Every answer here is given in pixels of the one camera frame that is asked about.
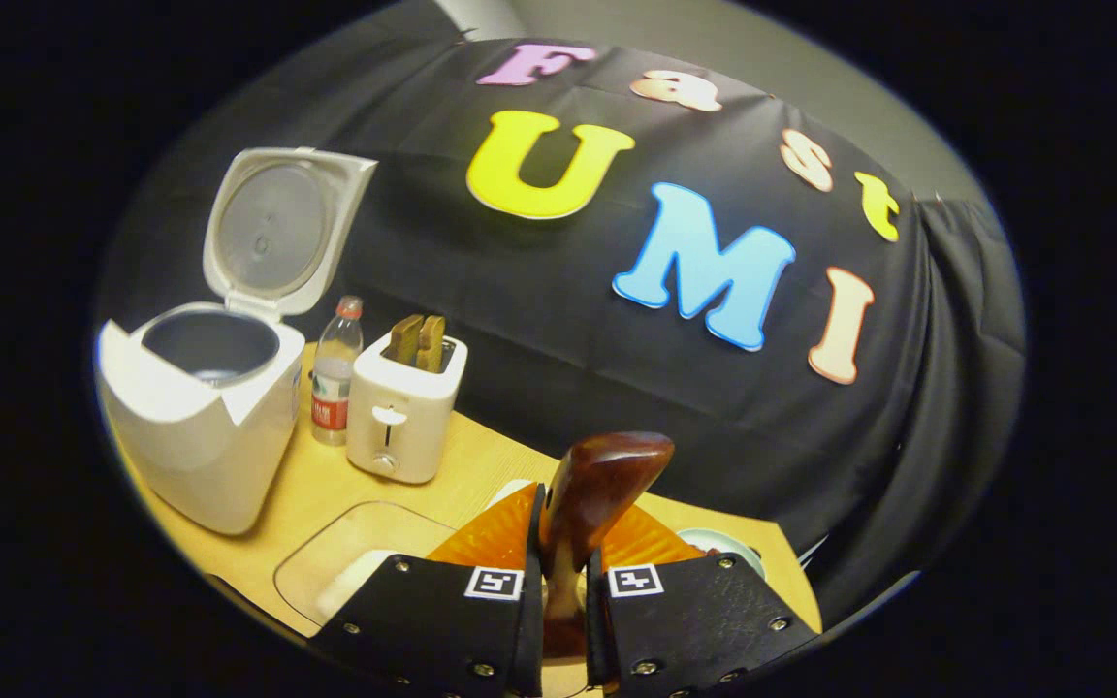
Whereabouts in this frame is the clear plastic water bottle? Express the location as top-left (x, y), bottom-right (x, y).
top-left (311, 296), bottom-right (366, 447)

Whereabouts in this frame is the white rice cooker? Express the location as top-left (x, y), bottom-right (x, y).
top-left (98, 147), bottom-right (378, 536)

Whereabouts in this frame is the clear container of rice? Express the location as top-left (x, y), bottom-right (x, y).
top-left (274, 501), bottom-right (458, 626)

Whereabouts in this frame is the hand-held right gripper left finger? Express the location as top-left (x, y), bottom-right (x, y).
top-left (311, 482), bottom-right (547, 698)

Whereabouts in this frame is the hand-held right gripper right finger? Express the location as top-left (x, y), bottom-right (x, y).
top-left (583, 504), bottom-right (821, 698)

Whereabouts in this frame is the pale green plate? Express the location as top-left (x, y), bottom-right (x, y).
top-left (677, 528), bottom-right (768, 580)

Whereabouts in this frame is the brown toast slice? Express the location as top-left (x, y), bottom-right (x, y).
top-left (384, 313), bottom-right (426, 367)
top-left (416, 315), bottom-right (447, 374)

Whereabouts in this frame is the white divided bean tray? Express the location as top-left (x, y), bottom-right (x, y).
top-left (486, 478), bottom-right (535, 510)

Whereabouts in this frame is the black backdrop cloth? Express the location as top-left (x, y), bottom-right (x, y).
top-left (98, 0), bottom-right (1027, 631)

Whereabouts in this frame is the white toaster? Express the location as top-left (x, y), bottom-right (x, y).
top-left (346, 330), bottom-right (469, 485)

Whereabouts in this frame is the brown wooden spoon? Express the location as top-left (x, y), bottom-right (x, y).
top-left (539, 431), bottom-right (676, 665)

